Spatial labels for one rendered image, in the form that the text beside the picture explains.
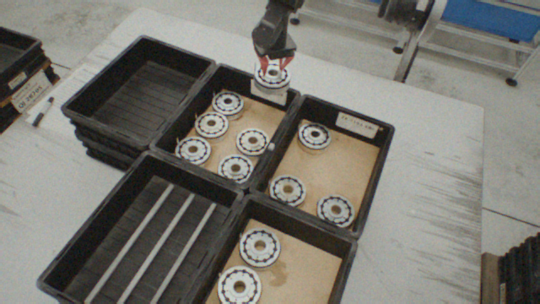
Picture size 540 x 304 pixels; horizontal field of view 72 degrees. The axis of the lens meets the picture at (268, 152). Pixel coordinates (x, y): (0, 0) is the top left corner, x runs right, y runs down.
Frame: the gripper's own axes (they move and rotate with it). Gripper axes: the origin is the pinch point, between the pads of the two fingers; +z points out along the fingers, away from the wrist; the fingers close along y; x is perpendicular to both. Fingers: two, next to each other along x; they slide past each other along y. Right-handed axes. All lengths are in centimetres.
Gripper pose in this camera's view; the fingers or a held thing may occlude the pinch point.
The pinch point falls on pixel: (272, 70)
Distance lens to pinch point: 105.2
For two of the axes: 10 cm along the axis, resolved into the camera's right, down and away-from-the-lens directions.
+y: 9.3, -2.5, 2.6
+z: -0.6, 5.9, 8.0
